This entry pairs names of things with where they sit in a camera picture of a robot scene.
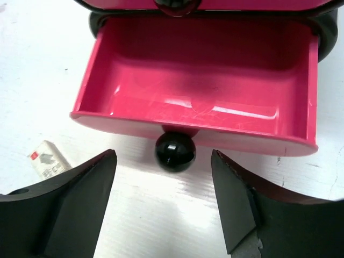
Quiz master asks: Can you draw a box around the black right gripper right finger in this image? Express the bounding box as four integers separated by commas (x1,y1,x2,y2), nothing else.
211,150,343,257

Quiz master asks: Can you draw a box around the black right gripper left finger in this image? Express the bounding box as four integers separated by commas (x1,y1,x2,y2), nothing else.
1,149,117,257

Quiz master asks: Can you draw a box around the pink drawer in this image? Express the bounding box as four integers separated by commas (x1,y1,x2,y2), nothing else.
79,0,329,16
70,16,319,157

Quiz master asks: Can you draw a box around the pink top drawer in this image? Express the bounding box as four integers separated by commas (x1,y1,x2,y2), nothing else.
79,0,329,16

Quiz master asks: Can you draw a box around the white eraser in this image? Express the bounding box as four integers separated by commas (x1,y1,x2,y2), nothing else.
27,140,72,180

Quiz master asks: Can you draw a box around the black drawer cabinet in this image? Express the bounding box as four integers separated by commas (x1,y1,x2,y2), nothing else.
78,1,343,61

